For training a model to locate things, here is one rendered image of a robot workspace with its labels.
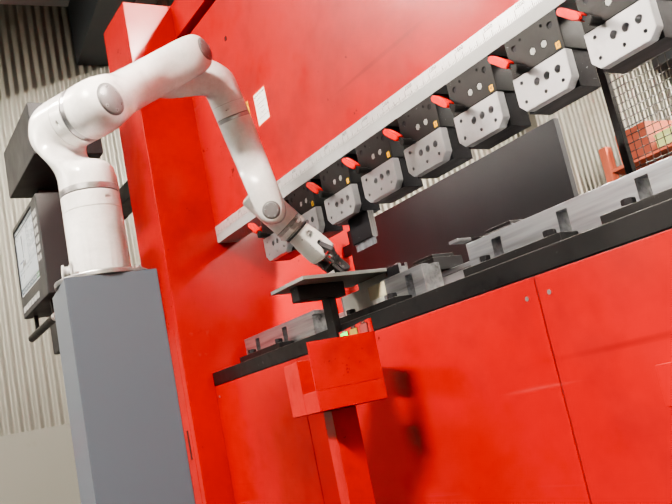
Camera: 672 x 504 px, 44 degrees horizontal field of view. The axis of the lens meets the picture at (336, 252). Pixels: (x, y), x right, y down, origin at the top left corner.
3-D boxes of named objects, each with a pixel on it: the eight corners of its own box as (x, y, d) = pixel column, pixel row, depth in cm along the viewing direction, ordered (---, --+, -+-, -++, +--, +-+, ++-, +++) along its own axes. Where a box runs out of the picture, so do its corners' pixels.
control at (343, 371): (292, 418, 194) (278, 342, 197) (355, 405, 200) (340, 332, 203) (320, 411, 176) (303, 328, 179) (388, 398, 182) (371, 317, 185)
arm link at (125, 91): (60, 160, 176) (111, 133, 167) (28, 109, 172) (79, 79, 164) (183, 88, 216) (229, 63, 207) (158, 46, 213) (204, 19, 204)
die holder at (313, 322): (248, 366, 292) (244, 339, 294) (263, 363, 295) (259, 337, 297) (319, 340, 251) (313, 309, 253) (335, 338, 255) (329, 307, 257)
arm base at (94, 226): (61, 277, 157) (48, 184, 160) (49, 298, 173) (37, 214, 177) (160, 267, 165) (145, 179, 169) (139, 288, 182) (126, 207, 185)
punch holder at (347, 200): (328, 226, 240) (317, 172, 243) (353, 225, 245) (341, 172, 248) (356, 210, 228) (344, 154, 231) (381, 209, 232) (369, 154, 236)
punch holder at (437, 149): (409, 179, 207) (395, 118, 210) (436, 179, 212) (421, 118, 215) (447, 158, 195) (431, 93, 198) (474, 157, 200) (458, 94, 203)
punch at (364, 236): (354, 252, 236) (348, 220, 238) (360, 252, 237) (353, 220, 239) (374, 243, 228) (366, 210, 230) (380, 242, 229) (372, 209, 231)
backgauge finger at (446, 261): (369, 284, 236) (365, 267, 237) (439, 277, 251) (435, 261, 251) (393, 274, 227) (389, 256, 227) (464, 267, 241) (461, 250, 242)
